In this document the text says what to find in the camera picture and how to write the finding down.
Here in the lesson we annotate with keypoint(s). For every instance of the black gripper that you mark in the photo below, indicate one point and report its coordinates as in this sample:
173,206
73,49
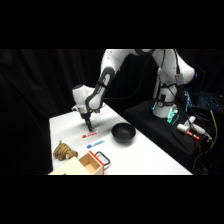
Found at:
85,116

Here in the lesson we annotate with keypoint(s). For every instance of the red pen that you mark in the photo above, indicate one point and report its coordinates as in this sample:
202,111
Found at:
90,134

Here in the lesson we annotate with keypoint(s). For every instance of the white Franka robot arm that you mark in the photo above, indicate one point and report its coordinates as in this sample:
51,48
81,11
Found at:
110,61

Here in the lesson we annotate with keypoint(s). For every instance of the blue pen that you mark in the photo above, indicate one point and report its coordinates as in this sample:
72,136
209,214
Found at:
95,144

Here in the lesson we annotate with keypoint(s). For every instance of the black bowl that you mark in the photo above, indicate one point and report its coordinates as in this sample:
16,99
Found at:
123,132

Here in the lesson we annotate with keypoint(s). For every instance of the striped plush tiger toy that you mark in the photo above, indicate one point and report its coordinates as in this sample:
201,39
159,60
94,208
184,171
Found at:
64,151

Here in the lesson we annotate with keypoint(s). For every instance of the black robot stand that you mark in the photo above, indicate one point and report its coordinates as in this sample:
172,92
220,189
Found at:
146,115

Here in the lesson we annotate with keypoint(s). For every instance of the black curtain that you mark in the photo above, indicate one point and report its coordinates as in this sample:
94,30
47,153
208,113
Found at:
36,83

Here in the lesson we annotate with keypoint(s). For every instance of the white cylinder with red tip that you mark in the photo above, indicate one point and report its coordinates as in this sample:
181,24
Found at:
186,130

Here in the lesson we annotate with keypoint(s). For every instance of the blue-lit laptop keyboard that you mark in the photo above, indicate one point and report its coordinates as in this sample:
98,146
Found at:
209,101

